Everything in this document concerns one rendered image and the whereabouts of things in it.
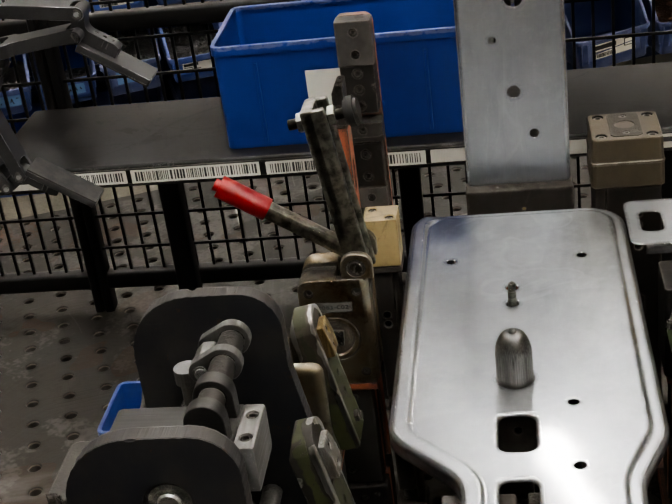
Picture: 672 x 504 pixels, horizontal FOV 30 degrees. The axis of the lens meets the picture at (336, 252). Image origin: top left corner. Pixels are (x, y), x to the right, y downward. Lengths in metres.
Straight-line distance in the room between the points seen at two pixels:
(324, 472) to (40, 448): 0.82
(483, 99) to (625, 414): 0.48
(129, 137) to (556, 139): 0.55
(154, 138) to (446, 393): 0.67
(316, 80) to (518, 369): 0.55
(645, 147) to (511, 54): 0.18
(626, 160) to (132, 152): 0.60
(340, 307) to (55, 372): 0.71
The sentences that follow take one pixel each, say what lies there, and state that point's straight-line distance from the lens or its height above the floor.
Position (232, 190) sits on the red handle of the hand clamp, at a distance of 1.16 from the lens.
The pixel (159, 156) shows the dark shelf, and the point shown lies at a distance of 1.56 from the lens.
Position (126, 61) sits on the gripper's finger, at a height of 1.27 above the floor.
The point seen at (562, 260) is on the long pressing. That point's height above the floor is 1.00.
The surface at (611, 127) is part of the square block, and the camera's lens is 1.41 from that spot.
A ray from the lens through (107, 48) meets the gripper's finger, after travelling 1.13.
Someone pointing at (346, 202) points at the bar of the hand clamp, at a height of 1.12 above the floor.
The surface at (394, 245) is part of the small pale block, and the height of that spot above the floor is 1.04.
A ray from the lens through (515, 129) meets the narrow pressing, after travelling 1.41.
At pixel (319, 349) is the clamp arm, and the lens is 1.00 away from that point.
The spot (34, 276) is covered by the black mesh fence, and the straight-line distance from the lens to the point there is 1.94.
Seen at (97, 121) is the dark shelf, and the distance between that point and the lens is 1.71.
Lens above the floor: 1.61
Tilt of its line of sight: 27 degrees down
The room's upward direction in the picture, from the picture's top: 8 degrees counter-clockwise
